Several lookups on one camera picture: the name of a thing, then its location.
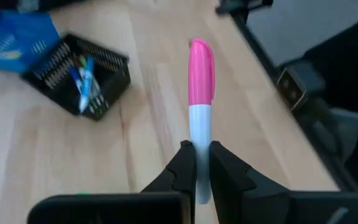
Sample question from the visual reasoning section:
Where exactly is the yellow slim highlighter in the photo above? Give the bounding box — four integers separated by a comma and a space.
0, 50, 22, 60

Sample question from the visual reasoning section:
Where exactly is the blue plastic basket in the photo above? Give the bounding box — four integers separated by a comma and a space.
0, 9, 61, 74

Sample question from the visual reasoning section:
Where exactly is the pink mini marker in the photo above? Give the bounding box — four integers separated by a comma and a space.
187, 37, 216, 205

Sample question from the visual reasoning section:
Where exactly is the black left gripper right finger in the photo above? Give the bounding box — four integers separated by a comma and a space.
209, 141, 292, 224

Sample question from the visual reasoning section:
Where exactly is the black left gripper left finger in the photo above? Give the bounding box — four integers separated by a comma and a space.
140, 139, 198, 224

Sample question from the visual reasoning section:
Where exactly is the black plastic basket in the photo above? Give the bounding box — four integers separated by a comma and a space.
20, 32, 132, 122

